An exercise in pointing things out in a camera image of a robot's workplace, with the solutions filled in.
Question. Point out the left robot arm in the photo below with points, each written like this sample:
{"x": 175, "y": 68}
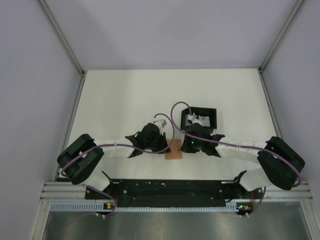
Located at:
{"x": 79, "y": 162}

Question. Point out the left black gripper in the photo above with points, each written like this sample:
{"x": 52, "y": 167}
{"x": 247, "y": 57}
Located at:
{"x": 163, "y": 146}

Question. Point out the grey slotted cable duct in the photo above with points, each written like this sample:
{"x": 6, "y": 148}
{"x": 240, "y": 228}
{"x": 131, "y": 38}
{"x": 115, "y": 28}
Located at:
{"x": 57, "y": 206}

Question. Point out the shiny metal sheet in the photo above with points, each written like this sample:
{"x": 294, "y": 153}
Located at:
{"x": 272, "y": 221}

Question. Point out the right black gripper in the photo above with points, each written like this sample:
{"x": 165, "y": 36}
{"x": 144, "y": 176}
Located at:
{"x": 185, "y": 146}

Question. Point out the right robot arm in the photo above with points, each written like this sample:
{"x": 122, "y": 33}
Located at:
{"x": 279, "y": 164}

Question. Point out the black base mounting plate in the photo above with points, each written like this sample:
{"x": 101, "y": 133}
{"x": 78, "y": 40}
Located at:
{"x": 164, "y": 193}

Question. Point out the brown leather card holder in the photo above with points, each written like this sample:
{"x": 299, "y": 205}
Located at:
{"x": 175, "y": 151}

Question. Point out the black plastic card box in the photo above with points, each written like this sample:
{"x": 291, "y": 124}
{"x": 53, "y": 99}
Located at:
{"x": 203, "y": 111}

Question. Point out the aluminium front rail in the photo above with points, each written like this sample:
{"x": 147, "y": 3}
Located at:
{"x": 60, "y": 191}

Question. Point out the aluminium frame post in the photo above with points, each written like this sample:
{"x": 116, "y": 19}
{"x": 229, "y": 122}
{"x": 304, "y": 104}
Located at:
{"x": 298, "y": 6}
{"x": 60, "y": 36}

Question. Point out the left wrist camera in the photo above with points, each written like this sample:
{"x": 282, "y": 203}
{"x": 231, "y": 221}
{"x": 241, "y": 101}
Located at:
{"x": 160, "y": 123}

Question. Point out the left aluminium frame post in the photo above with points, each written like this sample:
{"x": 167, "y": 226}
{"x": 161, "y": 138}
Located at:
{"x": 60, "y": 36}

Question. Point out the right aluminium frame post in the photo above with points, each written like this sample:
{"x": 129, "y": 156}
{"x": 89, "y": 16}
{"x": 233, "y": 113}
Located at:
{"x": 298, "y": 6}

